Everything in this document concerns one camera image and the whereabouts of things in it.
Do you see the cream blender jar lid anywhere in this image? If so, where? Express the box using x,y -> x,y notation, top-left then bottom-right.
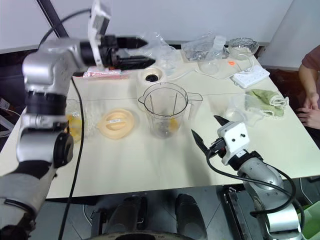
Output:
96,107 -> 137,140

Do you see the clear glass bowl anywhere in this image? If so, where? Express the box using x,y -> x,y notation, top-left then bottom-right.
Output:
197,59 -> 222,76

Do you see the green cloth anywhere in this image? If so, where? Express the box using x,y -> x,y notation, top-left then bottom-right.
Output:
244,88 -> 289,118

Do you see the green bin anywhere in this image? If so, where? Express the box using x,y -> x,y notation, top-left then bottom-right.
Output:
298,201 -> 320,240

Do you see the person's maroon shirt sleeve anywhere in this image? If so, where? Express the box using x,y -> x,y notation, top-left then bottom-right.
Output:
301,44 -> 320,74

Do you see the pink patterned packet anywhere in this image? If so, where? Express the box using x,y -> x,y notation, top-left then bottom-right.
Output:
81,69 -> 129,81

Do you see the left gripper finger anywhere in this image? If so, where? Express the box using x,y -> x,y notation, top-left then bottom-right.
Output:
117,56 -> 157,70
116,36 -> 149,50

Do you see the cream blender base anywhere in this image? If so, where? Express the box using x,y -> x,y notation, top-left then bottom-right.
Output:
135,66 -> 171,111

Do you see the clear measuring cup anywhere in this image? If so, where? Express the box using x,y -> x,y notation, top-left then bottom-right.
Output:
158,45 -> 177,76

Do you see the clear bag with dark items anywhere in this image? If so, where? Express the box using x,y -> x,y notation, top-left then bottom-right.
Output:
180,31 -> 230,62

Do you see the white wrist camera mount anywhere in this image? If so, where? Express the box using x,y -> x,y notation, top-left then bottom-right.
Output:
216,120 -> 251,166
87,0 -> 112,68

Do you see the bag of yellow fruit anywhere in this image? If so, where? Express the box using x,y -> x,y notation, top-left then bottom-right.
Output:
65,98 -> 101,139

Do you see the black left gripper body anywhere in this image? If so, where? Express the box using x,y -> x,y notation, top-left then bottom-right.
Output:
99,34 -> 121,69

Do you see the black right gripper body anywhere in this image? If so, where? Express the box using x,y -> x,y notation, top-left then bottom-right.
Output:
206,138 -> 228,159

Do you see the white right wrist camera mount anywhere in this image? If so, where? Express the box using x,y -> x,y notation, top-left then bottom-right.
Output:
216,120 -> 251,166

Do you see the person's right hand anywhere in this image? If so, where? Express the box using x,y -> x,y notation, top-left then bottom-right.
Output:
303,91 -> 320,110

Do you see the person's left hand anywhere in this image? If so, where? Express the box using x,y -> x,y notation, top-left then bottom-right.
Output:
296,106 -> 320,129

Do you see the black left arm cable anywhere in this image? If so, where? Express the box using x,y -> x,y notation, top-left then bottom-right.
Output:
37,8 -> 92,240

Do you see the clear blender jar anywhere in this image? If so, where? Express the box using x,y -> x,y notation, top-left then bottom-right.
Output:
137,82 -> 204,140

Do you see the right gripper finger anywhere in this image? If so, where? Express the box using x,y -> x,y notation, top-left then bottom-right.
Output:
213,114 -> 233,128
190,128 -> 210,155

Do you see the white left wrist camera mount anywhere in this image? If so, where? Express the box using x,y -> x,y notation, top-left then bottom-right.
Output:
87,0 -> 112,68

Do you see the black slanted pole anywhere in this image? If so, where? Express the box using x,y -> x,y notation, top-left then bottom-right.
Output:
36,0 -> 71,40

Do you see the white power strip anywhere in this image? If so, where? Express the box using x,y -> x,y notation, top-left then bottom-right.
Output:
229,67 -> 271,89

